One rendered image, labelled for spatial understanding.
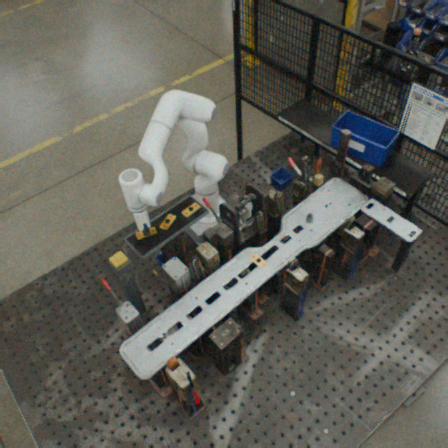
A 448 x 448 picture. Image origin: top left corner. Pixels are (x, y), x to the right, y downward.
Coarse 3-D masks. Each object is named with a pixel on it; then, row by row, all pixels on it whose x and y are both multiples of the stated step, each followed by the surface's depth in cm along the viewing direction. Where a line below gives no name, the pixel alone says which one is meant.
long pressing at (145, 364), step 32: (320, 192) 233; (352, 192) 232; (288, 224) 221; (320, 224) 220; (288, 256) 209; (256, 288) 200; (160, 320) 192; (192, 320) 191; (128, 352) 184; (160, 352) 183
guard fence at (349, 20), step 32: (256, 0) 430; (288, 0) 396; (320, 0) 368; (352, 0) 339; (256, 32) 455; (288, 32) 417; (320, 32) 386; (256, 64) 485; (288, 64) 444; (320, 64) 408
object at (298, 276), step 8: (288, 272) 200; (296, 272) 198; (304, 272) 198; (288, 280) 204; (296, 280) 198; (304, 280) 198; (288, 288) 209; (296, 288) 203; (304, 288) 204; (288, 296) 214; (296, 296) 207; (304, 296) 210; (288, 304) 218; (296, 304) 213; (288, 312) 223; (296, 312) 219; (304, 312) 224
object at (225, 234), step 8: (216, 224) 213; (224, 224) 213; (224, 232) 210; (232, 232) 210; (224, 240) 209; (232, 240) 214; (224, 248) 213; (224, 256) 220; (232, 256) 226; (224, 264) 225; (232, 280) 237
